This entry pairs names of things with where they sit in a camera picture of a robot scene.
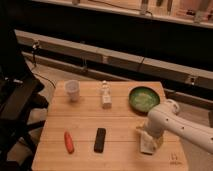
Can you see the small white bottle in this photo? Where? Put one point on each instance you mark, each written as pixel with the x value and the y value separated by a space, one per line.
pixel 105 96

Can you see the orange toy carrot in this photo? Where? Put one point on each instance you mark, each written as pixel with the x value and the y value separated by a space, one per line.
pixel 68 142

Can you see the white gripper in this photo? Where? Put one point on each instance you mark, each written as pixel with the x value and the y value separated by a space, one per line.
pixel 156 134

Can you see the black chair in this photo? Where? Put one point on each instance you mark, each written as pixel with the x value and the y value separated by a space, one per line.
pixel 19 94

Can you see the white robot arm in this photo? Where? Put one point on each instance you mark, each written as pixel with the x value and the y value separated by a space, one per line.
pixel 165 117

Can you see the green ceramic bowl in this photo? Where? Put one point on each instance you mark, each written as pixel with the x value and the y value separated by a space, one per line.
pixel 143 99

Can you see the translucent plastic cup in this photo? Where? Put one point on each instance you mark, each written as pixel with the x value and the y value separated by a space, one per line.
pixel 72 89

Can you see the black rectangular block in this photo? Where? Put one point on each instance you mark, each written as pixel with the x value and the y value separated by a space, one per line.
pixel 100 140

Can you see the white rectangular sponge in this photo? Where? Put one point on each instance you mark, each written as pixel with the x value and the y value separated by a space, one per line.
pixel 147 145

